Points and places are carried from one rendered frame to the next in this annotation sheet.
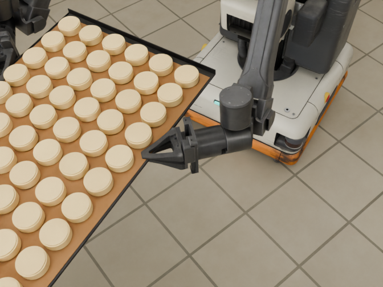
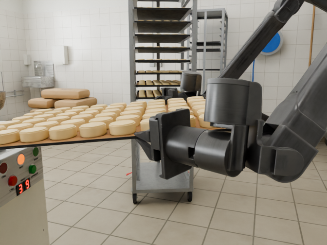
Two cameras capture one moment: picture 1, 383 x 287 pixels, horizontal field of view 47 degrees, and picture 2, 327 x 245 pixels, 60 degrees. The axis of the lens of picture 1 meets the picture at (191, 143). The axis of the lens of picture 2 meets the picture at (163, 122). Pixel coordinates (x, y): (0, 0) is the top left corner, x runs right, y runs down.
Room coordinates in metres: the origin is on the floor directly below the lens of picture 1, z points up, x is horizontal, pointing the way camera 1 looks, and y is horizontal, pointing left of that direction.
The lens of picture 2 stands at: (0.26, -0.36, 1.10)
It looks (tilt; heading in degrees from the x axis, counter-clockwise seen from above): 11 degrees down; 58
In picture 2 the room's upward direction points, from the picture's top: straight up
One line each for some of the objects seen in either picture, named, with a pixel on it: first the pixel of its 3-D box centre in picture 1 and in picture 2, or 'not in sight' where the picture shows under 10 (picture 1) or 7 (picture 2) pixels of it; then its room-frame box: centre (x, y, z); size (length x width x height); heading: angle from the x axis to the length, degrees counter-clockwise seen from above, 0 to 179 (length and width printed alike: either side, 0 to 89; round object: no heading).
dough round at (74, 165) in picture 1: (74, 165); (101, 123); (0.46, 0.21, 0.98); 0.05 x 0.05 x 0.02
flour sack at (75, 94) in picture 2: not in sight; (65, 93); (1.38, 4.60, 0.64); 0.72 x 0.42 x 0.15; 135
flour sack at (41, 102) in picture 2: not in sight; (51, 101); (1.18, 4.84, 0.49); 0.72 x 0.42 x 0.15; 39
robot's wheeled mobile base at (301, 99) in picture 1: (264, 78); not in sight; (1.54, -0.35, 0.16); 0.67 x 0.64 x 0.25; 148
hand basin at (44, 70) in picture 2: not in sight; (41, 75); (1.16, 5.52, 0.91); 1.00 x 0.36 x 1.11; 129
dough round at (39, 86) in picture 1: (39, 86); (156, 106); (0.65, 0.31, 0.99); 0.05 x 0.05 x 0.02
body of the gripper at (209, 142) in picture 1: (203, 143); (186, 145); (0.51, -0.02, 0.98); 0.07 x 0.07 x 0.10; 13
